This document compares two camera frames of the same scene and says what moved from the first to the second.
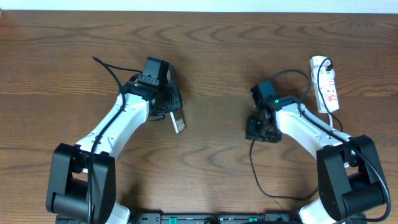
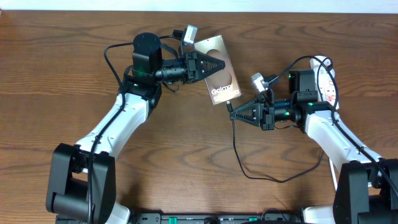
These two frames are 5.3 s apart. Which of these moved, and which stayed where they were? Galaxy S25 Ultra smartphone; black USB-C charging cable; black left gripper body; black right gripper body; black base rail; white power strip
Moved: Galaxy S25 Ultra smartphone; black left gripper body; black USB-C charging cable; black right gripper body
Stayed: white power strip; black base rail
